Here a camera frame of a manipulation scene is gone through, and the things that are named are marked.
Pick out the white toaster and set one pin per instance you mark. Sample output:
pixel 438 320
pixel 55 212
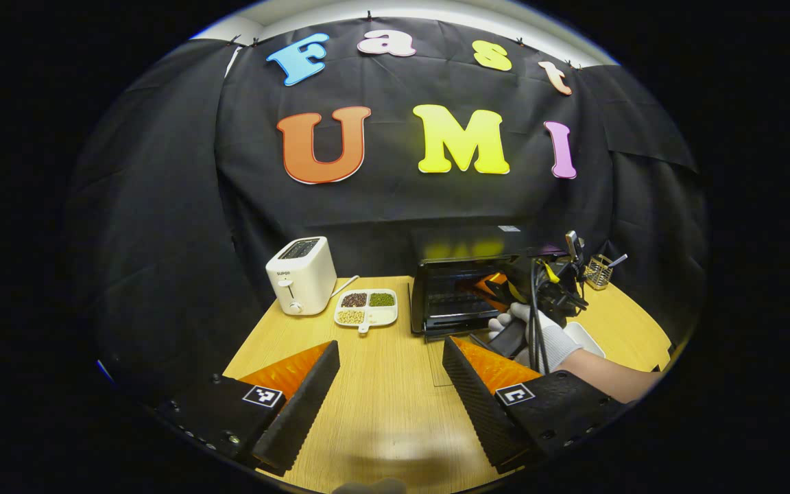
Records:
pixel 306 281

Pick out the white divided dish of grains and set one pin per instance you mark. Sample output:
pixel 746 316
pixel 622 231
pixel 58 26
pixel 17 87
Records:
pixel 381 317

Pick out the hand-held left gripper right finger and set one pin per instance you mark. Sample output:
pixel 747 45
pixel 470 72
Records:
pixel 481 412

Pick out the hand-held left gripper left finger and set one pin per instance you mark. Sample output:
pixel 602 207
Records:
pixel 302 412

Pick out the white rectangular tray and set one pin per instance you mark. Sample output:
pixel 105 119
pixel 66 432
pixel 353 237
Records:
pixel 587 336

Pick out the black electric oven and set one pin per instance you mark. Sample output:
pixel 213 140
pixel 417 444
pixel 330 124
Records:
pixel 450 241

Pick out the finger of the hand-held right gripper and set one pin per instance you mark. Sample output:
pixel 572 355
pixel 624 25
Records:
pixel 487 285

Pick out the metal spoon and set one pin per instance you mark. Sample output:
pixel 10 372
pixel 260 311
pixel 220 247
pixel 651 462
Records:
pixel 618 260

